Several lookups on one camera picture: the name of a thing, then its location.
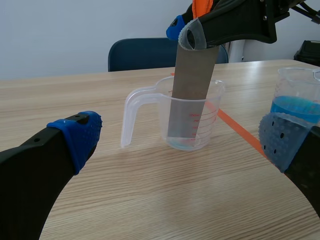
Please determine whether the clear beaker with blue liquid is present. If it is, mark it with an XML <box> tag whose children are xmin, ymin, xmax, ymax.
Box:
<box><xmin>270</xmin><ymin>66</ymin><xmax>320</xmax><ymax>127</ymax></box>

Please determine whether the grey metal plate orange strip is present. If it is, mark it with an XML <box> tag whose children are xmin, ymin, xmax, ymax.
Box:
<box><xmin>167</xmin><ymin>0</ymin><xmax>221</xmax><ymax>140</ymax></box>

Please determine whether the empty clear plastic beaker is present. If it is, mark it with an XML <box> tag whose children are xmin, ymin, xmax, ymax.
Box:
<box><xmin>120</xmin><ymin>76</ymin><xmax>226</xmax><ymax>152</ymax></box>

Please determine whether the dark blue chair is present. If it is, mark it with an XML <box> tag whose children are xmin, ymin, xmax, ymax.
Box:
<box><xmin>108</xmin><ymin>37</ymin><xmax>230</xmax><ymax>73</ymax></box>

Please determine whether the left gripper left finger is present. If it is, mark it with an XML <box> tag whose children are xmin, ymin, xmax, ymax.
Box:
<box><xmin>0</xmin><ymin>111</ymin><xmax>104</xmax><ymax>240</ymax></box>

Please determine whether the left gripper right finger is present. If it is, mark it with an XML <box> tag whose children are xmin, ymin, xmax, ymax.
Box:
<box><xmin>258</xmin><ymin>112</ymin><xmax>320</xmax><ymax>219</ymax></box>

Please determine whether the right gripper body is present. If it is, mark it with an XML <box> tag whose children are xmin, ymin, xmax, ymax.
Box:
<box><xmin>273</xmin><ymin>0</ymin><xmax>320</xmax><ymax>26</ymax></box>

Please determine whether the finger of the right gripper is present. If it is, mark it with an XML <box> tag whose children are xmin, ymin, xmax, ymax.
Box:
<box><xmin>165</xmin><ymin>3</ymin><xmax>196</xmax><ymax>41</ymax></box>
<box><xmin>177</xmin><ymin>0</ymin><xmax>278</xmax><ymax>51</ymax></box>

